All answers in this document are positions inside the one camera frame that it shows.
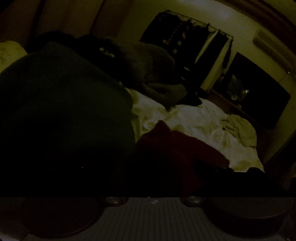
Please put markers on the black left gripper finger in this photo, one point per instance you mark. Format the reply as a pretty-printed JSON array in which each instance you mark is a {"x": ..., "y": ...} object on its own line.
[{"x": 250, "y": 204}]

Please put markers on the dark large garment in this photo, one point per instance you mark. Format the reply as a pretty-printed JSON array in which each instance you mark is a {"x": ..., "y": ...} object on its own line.
[{"x": 68, "y": 125}]

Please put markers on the small pale crumpled cloth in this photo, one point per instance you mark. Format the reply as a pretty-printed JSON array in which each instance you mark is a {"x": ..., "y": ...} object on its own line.
[{"x": 241, "y": 129}]

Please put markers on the white floral bed sheet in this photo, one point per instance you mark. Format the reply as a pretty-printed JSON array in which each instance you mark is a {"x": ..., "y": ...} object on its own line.
[{"x": 202, "y": 122}]

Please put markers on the wall air conditioner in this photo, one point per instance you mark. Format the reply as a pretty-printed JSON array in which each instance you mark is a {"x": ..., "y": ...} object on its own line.
[{"x": 277, "y": 51}]

